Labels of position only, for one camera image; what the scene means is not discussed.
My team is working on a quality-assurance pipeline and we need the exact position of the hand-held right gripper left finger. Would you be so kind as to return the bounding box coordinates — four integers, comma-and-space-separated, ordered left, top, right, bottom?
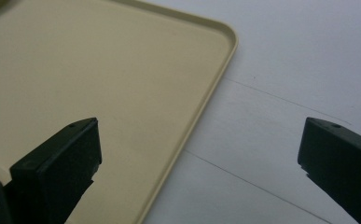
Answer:
5, 117, 103, 224

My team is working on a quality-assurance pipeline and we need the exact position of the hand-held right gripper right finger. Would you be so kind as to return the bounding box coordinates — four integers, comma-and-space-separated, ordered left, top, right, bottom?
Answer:
297, 117, 361, 224

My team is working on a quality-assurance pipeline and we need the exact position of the beige plastic tray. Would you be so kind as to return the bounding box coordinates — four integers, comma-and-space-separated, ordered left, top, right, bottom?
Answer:
0, 0, 240, 224

